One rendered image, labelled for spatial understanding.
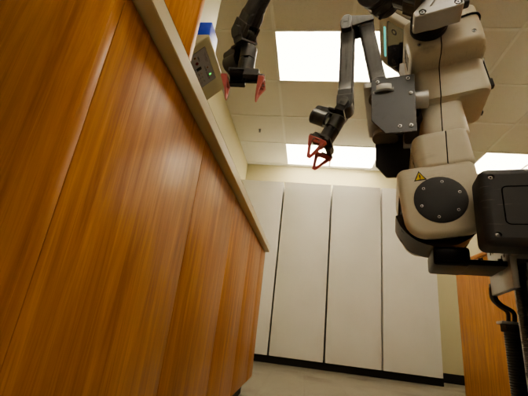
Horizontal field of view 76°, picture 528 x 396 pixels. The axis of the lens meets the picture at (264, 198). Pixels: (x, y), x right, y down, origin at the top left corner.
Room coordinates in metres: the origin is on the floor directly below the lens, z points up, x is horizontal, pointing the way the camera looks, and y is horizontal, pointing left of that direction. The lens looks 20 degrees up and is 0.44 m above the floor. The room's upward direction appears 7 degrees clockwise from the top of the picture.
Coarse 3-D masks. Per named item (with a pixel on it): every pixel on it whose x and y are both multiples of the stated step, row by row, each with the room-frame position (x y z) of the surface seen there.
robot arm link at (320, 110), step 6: (342, 102) 1.01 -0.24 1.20; (348, 102) 1.01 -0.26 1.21; (318, 108) 1.08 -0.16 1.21; (324, 108) 1.07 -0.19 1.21; (330, 108) 1.05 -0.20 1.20; (336, 108) 1.03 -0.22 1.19; (342, 108) 1.02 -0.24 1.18; (312, 114) 1.07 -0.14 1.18; (318, 114) 1.06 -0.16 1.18; (324, 114) 1.06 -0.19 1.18; (342, 114) 1.05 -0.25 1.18; (312, 120) 1.09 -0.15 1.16; (318, 120) 1.07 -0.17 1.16
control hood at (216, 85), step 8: (200, 40) 1.09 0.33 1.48; (208, 40) 1.10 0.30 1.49; (200, 48) 1.12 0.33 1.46; (208, 48) 1.14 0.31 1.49; (208, 56) 1.17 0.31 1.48; (216, 64) 1.24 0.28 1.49; (216, 72) 1.28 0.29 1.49; (216, 80) 1.32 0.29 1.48; (208, 88) 1.34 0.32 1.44; (216, 88) 1.37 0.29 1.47; (208, 96) 1.39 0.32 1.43
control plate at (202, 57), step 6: (204, 48) 1.12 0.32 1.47; (198, 54) 1.14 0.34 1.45; (204, 54) 1.15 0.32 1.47; (192, 60) 1.15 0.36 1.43; (198, 60) 1.17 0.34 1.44; (204, 60) 1.18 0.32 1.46; (192, 66) 1.18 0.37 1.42; (198, 66) 1.19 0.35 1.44; (204, 66) 1.21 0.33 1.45; (210, 66) 1.23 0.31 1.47; (198, 72) 1.22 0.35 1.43; (204, 72) 1.24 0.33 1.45; (210, 72) 1.26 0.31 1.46; (198, 78) 1.25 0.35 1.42; (204, 78) 1.27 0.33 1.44; (210, 78) 1.29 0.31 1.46; (204, 84) 1.30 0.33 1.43
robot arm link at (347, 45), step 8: (344, 16) 1.01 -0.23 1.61; (344, 24) 1.01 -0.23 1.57; (344, 32) 1.03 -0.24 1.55; (352, 32) 1.02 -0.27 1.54; (344, 40) 1.04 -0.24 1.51; (352, 40) 1.03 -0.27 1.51; (344, 48) 1.04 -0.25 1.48; (352, 48) 1.03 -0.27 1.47; (344, 56) 1.04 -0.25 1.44; (352, 56) 1.03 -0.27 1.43; (344, 64) 1.04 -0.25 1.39; (352, 64) 1.03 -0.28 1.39; (344, 72) 1.04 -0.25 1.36; (352, 72) 1.03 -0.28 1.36; (344, 80) 1.04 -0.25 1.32; (352, 80) 1.03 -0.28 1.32; (344, 88) 1.03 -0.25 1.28; (352, 88) 1.02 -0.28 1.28; (336, 96) 1.04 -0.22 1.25; (352, 96) 1.02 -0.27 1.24; (352, 104) 1.03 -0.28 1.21; (352, 112) 1.06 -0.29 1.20
